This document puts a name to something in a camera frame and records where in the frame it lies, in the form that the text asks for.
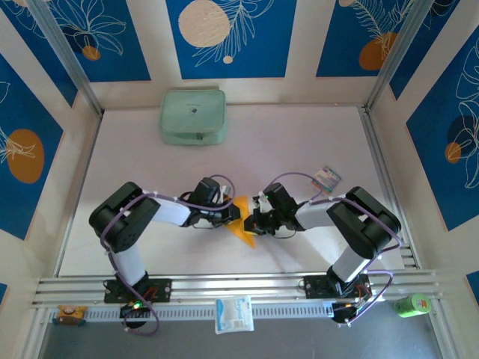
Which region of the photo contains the orange paper sheet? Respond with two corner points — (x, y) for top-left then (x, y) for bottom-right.
(223, 195), (257, 250)

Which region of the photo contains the small blue printed packet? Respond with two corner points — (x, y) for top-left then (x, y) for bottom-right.
(311, 165), (344, 196)

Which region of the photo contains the mint green zip pouch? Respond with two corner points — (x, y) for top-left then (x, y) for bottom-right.
(159, 88), (228, 147)

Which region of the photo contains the white plastic mask packet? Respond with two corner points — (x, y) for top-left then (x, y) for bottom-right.
(215, 295), (255, 335)

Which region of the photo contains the black controller board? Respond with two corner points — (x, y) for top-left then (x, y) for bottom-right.
(119, 301), (151, 319)
(332, 301), (371, 325)

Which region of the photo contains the green can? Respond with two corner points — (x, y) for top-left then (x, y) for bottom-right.
(393, 293), (433, 319)

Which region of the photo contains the small orange blue toy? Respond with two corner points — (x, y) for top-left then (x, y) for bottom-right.
(52, 304), (88, 327)

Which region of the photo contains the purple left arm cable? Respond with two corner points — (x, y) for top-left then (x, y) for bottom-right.
(100, 174), (237, 337)

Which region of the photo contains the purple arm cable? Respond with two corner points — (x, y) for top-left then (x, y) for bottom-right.
(100, 174), (237, 337)
(265, 171), (403, 327)

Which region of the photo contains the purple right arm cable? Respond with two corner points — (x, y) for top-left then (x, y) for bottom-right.
(265, 171), (403, 327)

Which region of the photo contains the aluminium mounting rail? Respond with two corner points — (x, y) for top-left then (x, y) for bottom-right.
(31, 268), (445, 310)

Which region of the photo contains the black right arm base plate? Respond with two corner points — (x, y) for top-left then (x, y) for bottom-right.
(303, 274), (373, 300)

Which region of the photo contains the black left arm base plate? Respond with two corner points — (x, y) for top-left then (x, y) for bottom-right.
(103, 277), (173, 304)

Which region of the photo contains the grey slotted cable duct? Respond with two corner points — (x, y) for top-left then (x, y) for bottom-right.
(47, 301), (336, 325)

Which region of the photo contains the aluminium side rail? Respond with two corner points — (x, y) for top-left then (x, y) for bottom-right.
(358, 105), (419, 269)
(54, 111), (104, 278)

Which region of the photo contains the aluminium frame post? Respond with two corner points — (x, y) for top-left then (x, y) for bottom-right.
(28, 0), (104, 115)
(364, 0), (431, 113)

